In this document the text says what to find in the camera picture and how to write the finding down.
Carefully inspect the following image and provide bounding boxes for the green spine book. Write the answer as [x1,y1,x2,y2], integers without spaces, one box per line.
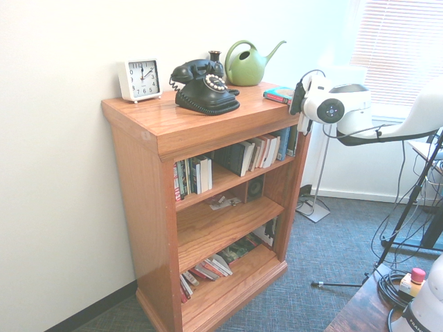
[184,158,194,196]

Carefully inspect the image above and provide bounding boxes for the white square alarm clock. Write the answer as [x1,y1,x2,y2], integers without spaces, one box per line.
[116,58,163,104]

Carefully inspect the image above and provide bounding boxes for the white fallen paperback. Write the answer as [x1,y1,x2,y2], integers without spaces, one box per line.
[207,254,234,277]

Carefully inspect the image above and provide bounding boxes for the camouflage cover book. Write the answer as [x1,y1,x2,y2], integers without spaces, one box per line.
[216,234,263,266]

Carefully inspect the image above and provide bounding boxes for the blue hardcover book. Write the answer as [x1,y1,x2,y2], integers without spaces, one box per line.
[269,127,291,162]

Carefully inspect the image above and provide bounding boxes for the window blinds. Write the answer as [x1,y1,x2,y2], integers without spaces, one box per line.
[350,0,443,107]

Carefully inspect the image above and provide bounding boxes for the cream paged paperback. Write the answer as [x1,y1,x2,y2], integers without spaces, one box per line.
[247,137,264,172]

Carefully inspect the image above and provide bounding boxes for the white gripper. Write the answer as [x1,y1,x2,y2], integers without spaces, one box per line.
[298,116,313,136]

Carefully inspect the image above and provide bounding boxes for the green watering can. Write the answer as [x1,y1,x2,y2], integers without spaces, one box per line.
[224,39,287,86]

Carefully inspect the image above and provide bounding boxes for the blue spine book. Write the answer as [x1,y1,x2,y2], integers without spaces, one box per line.
[192,157,202,195]

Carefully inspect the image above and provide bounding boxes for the black desk leg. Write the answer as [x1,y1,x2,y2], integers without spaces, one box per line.
[380,207,443,259]

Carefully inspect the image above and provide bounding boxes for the small cream paperback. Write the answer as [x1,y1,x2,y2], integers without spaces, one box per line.
[179,270,201,287]

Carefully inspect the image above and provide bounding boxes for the coiled black cable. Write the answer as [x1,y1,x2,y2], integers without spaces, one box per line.
[377,269,416,308]

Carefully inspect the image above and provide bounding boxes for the white silhouette picture book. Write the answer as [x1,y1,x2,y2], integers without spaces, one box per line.
[251,216,278,249]

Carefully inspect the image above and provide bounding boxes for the dark wooden table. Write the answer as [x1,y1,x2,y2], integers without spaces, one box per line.
[323,264,416,332]

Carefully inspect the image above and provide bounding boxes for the white floor lamp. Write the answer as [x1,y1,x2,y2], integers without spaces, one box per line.
[296,65,368,224]

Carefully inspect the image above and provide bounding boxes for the white cover paperback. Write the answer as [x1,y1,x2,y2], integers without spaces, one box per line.
[199,155,213,194]

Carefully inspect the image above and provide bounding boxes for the dark green hardcover book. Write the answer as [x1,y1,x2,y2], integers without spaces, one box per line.
[287,123,300,157]

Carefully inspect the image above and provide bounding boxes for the loose paper cards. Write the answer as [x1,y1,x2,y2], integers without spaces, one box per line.
[208,194,242,211]

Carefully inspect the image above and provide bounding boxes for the teal book with red spine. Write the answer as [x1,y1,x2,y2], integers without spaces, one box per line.
[262,86,296,105]

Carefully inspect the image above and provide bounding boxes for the black camera tripod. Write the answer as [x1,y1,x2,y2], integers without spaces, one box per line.
[311,124,443,288]

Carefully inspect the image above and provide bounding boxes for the yellow emergency stop button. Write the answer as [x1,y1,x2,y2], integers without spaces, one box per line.
[399,268,426,298]

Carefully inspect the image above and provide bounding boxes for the red white leaning book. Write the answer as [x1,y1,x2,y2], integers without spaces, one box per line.
[179,276,194,304]

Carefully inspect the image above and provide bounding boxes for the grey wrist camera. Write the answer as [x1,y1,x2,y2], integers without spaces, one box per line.
[289,81,306,116]

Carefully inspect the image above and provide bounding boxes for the red lettered spine book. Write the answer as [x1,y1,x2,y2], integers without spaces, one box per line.
[173,161,186,202]

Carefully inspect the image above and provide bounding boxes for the red edged white paperback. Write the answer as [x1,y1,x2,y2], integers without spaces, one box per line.
[257,133,282,169]

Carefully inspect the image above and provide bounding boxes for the black vintage rotary telephone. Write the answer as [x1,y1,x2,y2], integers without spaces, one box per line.
[168,59,241,116]

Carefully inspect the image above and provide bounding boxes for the small dark vase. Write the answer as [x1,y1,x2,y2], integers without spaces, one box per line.
[208,50,224,84]

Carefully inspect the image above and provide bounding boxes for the thin black hanging cable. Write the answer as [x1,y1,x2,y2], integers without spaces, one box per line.
[372,138,409,250]

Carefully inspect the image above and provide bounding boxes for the red fallen paperback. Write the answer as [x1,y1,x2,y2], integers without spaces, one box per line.
[192,261,222,282]

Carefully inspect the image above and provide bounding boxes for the wooden bookshelf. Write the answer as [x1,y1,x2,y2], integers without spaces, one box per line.
[100,81,321,332]

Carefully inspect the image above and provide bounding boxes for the small wooden speaker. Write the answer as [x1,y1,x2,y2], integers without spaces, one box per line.
[242,174,266,204]

